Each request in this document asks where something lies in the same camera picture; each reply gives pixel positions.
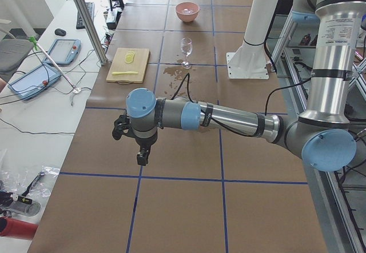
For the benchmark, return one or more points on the blue teach pendant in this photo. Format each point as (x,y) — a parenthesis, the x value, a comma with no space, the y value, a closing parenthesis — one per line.
(64,51)
(34,82)

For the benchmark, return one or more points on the glass jar black label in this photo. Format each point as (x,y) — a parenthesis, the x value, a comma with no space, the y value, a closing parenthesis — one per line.
(22,208)

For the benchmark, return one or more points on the bamboo cutting board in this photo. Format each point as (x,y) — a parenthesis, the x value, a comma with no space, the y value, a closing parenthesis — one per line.
(118,64)

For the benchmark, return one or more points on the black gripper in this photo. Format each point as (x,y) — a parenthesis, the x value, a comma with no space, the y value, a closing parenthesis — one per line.
(144,144)

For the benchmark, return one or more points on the blue teach pendant near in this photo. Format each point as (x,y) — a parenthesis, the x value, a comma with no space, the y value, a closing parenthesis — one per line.
(34,82)

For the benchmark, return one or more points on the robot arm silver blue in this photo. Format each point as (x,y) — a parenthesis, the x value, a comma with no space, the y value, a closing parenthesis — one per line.
(319,136)

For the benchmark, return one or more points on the blue teach pendant far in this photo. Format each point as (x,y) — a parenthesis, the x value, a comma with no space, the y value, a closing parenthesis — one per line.
(64,51)

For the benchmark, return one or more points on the red cylinder bottle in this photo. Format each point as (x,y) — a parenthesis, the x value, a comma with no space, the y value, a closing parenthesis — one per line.
(13,228)

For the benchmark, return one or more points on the black computer mouse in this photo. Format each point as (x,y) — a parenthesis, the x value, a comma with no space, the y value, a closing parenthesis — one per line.
(60,32)

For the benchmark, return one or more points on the aluminium frame post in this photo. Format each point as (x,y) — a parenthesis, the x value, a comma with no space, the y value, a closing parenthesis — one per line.
(91,31)

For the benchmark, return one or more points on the grey office chair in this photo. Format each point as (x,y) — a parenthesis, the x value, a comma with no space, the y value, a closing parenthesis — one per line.
(13,51)

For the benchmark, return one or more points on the yellow plastic knife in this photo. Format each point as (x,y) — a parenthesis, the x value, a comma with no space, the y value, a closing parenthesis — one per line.
(125,72)

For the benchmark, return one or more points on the clear plastic bag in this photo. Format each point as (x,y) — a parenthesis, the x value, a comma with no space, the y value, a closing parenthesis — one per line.
(34,182)

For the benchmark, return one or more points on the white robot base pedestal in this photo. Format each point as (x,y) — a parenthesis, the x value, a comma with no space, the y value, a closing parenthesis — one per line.
(250,60)

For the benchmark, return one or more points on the clear wine glass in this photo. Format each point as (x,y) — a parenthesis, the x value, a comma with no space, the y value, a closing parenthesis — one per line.
(186,48)

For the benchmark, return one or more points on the pink bowl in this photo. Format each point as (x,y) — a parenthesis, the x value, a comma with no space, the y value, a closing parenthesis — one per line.
(187,5)

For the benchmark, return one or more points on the white rod green tip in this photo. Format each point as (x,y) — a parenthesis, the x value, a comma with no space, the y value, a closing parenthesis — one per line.
(33,40)

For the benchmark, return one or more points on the clear ice cubes pile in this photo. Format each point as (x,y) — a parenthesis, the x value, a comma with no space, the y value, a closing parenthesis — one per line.
(187,12)

